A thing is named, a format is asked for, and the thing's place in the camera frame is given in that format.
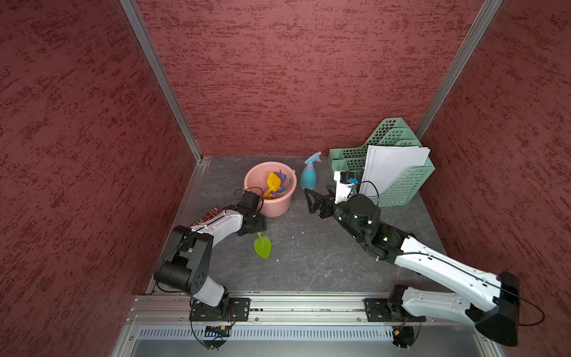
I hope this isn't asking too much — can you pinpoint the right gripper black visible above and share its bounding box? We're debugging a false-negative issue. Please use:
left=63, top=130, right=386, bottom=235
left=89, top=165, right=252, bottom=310
left=304, top=183, right=366, bottom=239

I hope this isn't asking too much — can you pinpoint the teal pink spray bottle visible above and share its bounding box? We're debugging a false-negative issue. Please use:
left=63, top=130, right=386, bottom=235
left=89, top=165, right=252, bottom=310
left=300, top=152, right=322, bottom=190

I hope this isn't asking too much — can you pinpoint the blue fork rake yellow handle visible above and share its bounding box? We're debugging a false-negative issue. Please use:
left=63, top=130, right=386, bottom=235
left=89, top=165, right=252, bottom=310
left=275, top=179, right=291, bottom=194

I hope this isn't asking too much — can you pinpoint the purple shovel pink handle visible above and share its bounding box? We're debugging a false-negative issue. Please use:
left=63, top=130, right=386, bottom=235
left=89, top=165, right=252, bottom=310
left=276, top=170, right=287, bottom=193

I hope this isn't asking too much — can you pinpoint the yellow plastic scoop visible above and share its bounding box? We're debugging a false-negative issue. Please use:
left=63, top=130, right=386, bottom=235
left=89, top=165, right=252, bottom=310
left=263, top=172, right=282, bottom=199

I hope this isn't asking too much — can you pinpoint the green trowel yellow handle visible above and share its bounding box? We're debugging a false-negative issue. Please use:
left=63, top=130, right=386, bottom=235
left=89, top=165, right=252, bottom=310
left=253, top=232, right=272, bottom=260

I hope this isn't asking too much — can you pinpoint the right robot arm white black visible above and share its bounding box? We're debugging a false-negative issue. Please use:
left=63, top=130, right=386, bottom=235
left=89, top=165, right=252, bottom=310
left=304, top=189, right=525, bottom=347

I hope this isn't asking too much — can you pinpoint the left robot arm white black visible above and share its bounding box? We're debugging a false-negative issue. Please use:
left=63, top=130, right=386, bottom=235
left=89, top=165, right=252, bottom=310
left=153, top=191, right=266, bottom=317

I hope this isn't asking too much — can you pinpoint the pink plastic bucket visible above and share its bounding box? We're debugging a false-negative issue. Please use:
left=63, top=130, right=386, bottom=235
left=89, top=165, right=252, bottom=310
left=244, top=162, right=297, bottom=217

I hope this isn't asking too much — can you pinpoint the white paper stack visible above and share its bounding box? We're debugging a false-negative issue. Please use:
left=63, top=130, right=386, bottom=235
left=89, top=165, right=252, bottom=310
left=360, top=146, right=431, bottom=197

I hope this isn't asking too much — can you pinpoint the red flat box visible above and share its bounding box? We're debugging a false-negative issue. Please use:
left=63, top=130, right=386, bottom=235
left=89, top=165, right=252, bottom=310
left=190, top=206, right=223, bottom=227

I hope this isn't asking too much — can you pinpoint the green mesh file organizer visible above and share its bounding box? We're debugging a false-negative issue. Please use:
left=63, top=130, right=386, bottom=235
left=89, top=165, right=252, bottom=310
left=328, top=118, right=435, bottom=207

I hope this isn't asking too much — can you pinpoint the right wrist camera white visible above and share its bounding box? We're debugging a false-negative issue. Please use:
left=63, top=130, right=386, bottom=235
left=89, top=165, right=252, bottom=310
left=333, top=171, right=357, bottom=205

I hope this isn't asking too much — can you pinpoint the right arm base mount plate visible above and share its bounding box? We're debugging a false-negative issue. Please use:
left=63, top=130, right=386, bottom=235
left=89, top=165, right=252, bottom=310
left=363, top=298, right=407, bottom=323

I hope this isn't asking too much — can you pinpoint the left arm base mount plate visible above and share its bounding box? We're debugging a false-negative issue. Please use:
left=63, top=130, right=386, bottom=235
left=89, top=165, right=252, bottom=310
left=190, top=297, right=251, bottom=323

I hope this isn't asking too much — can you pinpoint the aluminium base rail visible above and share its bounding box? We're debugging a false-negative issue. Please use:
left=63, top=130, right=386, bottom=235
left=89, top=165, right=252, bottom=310
left=113, top=292, right=504, bottom=356

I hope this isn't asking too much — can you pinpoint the right aluminium corner post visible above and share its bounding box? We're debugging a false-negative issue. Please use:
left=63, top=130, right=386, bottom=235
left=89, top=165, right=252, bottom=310
left=415, top=0, right=503, bottom=140

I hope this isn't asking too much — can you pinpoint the aluminium corner post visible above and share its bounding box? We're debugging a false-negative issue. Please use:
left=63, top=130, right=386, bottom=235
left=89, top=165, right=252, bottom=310
left=120, top=0, right=203, bottom=164
left=415, top=0, right=503, bottom=140

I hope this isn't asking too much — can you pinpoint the left aluminium corner post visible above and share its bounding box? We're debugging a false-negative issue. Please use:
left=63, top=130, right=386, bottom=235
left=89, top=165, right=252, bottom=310
left=120, top=0, right=203, bottom=164

